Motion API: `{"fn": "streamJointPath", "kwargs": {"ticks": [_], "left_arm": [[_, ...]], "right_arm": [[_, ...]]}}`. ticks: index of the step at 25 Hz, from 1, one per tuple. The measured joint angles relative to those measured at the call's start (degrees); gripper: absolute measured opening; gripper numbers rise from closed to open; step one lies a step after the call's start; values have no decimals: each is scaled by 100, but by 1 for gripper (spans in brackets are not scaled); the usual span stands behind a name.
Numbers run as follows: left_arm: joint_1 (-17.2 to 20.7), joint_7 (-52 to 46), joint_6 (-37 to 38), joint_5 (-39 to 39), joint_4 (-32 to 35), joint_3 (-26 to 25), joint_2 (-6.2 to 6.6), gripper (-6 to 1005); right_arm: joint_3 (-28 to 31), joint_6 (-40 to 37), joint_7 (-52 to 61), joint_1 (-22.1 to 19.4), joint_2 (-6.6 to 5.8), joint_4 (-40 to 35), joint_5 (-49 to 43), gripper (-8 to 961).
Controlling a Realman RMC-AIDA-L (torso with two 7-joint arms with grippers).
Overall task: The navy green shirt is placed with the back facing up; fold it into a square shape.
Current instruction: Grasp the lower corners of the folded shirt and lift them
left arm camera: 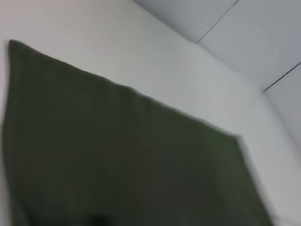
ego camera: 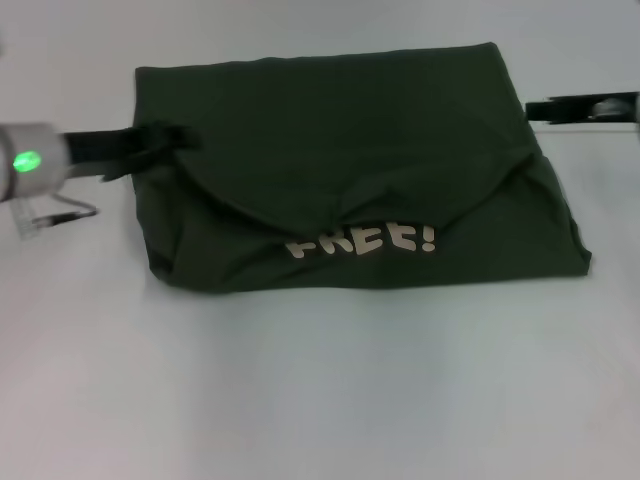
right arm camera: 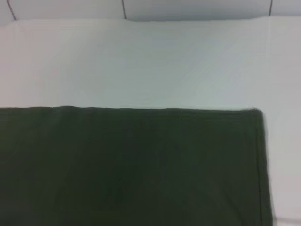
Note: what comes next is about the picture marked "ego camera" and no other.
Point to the dark green t-shirt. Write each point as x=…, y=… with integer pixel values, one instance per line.
x=350, y=150

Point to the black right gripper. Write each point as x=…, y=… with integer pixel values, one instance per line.
x=572, y=109

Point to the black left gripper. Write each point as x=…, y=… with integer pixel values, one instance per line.
x=100, y=152

